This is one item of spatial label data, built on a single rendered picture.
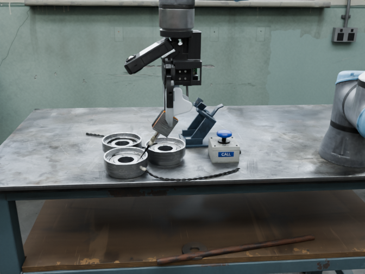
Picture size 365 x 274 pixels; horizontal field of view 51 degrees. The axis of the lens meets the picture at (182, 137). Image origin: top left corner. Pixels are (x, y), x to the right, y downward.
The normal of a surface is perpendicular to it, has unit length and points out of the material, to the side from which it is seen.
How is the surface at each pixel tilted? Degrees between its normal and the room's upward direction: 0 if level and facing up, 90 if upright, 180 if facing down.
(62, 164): 0
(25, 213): 0
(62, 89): 90
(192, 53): 90
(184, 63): 90
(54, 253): 0
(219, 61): 90
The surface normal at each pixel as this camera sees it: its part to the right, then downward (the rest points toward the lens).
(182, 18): 0.32, 0.33
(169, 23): -0.35, 0.33
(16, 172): 0.01, -0.93
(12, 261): 0.08, 0.36
